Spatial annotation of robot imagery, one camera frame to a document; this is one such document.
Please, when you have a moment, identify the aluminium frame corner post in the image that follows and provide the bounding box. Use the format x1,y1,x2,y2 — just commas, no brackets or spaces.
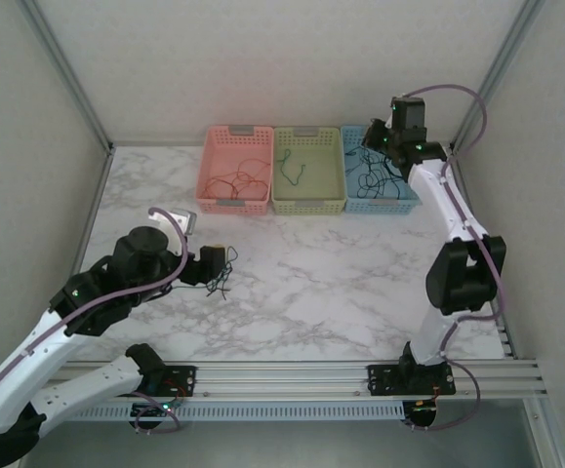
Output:
449,0,547,153
21,0,116,156

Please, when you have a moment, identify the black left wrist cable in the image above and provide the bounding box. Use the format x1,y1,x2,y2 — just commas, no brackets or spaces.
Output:
130,286,174,303

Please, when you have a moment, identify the aluminium frame leg post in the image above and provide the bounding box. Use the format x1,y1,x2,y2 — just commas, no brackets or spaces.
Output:
520,399,565,468

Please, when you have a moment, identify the thin orange wire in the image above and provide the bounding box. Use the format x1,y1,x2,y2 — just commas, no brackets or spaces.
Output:
232,175,270,197

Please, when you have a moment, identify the thin aluminium wall rail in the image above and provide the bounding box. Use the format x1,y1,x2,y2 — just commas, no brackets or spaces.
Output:
109,138,205,147

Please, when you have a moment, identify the pink perforated plastic basket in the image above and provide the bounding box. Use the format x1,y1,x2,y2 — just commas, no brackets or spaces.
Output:
195,124,274,217

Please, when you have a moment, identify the yellow-green perforated plastic basket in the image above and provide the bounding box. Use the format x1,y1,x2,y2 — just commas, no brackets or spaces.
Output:
270,126,349,217

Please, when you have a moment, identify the thin dark blue wire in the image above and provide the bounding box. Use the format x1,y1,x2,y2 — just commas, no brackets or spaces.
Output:
346,143,411,197

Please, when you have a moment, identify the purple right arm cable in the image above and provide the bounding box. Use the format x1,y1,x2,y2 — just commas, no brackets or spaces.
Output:
396,84,508,433

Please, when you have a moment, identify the thin green wire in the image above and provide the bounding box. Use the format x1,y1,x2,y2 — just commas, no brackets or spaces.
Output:
277,149,309,187

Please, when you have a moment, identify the blue perforated plastic basket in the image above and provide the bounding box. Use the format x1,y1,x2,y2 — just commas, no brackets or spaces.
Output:
339,124,423,216

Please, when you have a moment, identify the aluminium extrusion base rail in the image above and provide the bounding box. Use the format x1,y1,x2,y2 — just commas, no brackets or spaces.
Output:
57,359,549,402

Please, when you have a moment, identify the thin teal wire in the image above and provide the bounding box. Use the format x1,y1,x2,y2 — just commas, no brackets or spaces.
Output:
170,245,241,299

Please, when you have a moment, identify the black electronics board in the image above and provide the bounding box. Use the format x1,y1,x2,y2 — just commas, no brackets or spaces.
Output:
130,400,185,431
403,399,441,431

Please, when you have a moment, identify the white slotted cable duct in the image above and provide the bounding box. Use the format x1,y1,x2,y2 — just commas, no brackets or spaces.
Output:
66,400,406,422

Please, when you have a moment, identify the thin black wire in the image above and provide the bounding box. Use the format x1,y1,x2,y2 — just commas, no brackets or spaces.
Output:
204,262,235,300
356,144,403,202
358,165,391,200

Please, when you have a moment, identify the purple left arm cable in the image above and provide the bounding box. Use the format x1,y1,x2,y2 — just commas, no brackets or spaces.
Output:
0,206,188,436

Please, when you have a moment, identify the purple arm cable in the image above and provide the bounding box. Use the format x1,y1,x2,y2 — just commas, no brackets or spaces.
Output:
396,84,508,433
0,206,188,436

